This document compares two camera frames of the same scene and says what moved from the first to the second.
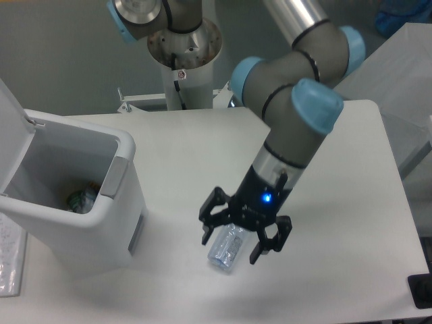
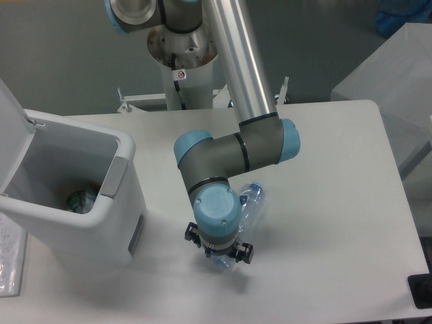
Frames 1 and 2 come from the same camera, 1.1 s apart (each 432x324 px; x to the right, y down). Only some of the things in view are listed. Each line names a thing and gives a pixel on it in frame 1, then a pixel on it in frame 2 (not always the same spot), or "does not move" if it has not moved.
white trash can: (73, 183) does not move
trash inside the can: (82, 201) does not move
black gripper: (260, 196) -> (244, 252)
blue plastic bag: (393, 14) does not move
